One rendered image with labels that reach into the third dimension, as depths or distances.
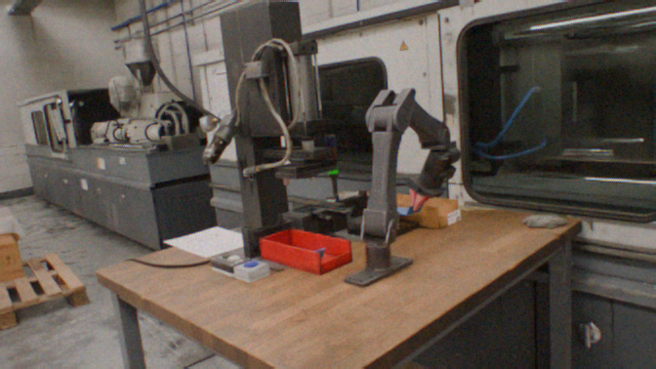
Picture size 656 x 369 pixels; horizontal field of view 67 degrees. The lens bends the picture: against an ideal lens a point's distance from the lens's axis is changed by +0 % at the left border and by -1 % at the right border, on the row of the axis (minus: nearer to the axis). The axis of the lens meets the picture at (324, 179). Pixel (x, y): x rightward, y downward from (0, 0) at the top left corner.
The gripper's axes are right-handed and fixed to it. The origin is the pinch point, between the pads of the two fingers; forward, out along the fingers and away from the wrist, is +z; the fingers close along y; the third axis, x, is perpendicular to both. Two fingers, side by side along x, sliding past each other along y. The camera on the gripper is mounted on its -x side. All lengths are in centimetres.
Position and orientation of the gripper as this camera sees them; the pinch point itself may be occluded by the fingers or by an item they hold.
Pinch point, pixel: (415, 208)
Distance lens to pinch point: 156.0
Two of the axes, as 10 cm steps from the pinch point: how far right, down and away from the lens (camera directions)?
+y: -6.3, -5.4, 5.6
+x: -7.3, 1.6, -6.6
